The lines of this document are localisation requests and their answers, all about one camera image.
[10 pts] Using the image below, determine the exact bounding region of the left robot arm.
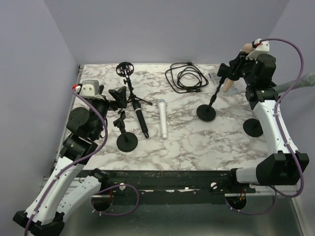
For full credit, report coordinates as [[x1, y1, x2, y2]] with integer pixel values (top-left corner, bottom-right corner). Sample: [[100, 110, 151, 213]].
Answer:
[[13, 84, 127, 236]]

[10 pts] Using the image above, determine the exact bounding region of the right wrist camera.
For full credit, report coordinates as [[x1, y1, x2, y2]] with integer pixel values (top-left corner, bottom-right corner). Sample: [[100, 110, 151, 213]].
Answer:
[[244, 38, 270, 60]]

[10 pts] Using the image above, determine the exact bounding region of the white microphone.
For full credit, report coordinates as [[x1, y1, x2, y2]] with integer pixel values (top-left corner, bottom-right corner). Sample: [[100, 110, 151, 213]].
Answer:
[[157, 99, 168, 140]]

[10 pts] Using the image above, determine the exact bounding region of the round-base stand with shockmount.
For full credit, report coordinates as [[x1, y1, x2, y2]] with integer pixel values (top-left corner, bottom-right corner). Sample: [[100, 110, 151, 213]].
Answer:
[[243, 118, 263, 138]]

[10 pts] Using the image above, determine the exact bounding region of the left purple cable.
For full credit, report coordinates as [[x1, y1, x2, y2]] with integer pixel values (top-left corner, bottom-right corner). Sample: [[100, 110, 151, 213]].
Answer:
[[24, 89, 141, 236]]

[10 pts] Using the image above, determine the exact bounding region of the black round-base mic stand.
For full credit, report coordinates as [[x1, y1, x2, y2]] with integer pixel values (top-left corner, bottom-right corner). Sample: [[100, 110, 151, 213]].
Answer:
[[113, 111, 138, 152]]

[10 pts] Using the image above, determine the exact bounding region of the silver microphone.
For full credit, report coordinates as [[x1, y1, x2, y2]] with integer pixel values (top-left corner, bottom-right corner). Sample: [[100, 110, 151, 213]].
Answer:
[[274, 73, 315, 93]]

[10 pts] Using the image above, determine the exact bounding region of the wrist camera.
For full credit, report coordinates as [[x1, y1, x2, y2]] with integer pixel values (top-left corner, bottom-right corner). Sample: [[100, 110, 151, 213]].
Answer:
[[72, 80, 104, 100], [244, 38, 270, 60]]

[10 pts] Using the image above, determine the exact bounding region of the clear plastic organizer box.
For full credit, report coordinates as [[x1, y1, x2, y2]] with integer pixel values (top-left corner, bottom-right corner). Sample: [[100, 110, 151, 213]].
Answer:
[[208, 70, 246, 97]]

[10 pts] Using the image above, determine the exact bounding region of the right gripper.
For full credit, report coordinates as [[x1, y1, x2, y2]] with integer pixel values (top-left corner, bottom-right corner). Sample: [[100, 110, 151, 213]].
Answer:
[[230, 51, 259, 86]]

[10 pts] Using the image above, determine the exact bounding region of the round-base stand with clip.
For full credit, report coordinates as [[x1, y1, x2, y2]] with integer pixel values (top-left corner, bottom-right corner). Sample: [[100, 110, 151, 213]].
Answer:
[[196, 63, 230, 122]]

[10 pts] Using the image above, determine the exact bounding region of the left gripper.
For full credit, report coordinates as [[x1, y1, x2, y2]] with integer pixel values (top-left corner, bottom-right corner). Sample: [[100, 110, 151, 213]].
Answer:
[[89, 86, 127, 139]]

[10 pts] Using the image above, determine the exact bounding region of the black coiled cable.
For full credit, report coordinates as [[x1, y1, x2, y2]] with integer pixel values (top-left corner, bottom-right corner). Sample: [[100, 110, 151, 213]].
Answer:
[[164, 62, 209, 94]]

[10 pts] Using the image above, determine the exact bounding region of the black mounting rail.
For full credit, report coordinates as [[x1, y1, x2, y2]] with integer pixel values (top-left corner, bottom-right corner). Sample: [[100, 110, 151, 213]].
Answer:
[[78, 169, 258, 210]]

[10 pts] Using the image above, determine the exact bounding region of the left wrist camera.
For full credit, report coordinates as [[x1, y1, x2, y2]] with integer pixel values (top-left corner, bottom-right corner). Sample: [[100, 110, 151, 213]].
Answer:
[[72, 80, 104, 100]]

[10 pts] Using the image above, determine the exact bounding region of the beige microphone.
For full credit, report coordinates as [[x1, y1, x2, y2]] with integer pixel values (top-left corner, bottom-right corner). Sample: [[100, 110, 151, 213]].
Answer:
[[223, 43, 253, 91]]

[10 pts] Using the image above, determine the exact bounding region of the black tripod mic stand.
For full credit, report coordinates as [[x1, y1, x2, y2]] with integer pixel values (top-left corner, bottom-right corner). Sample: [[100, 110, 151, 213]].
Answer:
[[116, 61, 153, 105]]

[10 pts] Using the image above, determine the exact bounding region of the black microphone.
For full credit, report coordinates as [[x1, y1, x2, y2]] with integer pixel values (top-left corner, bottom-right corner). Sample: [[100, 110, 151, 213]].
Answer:
[[132, 100, 149, 138]]

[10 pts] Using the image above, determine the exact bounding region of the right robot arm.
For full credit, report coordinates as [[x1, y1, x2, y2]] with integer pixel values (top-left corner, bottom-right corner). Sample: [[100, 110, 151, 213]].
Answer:
[[226, 52, 309, 193]]

